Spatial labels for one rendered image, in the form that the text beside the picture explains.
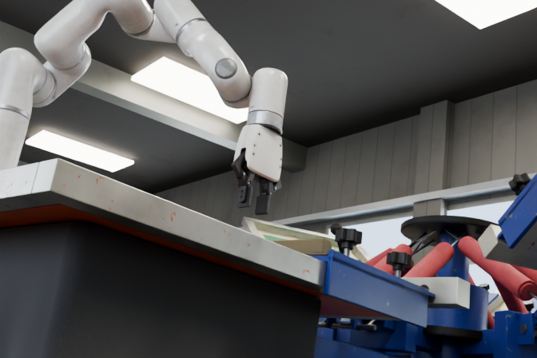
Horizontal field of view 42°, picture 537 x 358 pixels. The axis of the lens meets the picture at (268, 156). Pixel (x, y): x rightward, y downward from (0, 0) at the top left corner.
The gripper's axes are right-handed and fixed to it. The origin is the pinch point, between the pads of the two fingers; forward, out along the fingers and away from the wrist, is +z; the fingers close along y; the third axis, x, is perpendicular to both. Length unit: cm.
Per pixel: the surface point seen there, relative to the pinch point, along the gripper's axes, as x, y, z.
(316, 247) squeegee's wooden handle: 18.4, 1.8, 10.6
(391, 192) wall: -236, -427, -158
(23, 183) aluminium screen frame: 22, 60, 18
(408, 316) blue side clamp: 29.4, -11.8, 20.0
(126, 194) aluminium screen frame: 28, 50, 17
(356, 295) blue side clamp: 29.3, 4.6, 19.6
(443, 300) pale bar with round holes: 30.6, -21.8, 15.4
